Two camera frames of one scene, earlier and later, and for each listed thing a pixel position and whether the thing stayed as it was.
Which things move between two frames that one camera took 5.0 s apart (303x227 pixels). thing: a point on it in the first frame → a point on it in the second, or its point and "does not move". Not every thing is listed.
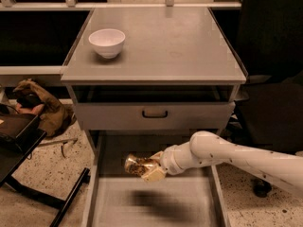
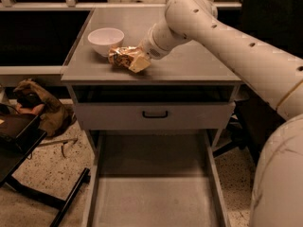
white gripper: [168, 162] → [149, 48]
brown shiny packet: [137, 165] → [121, 56]
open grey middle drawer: [118, 198] does not move
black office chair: [268, 112] does not move
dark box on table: [12, 126] does not move
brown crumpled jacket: [54, 116] does not move
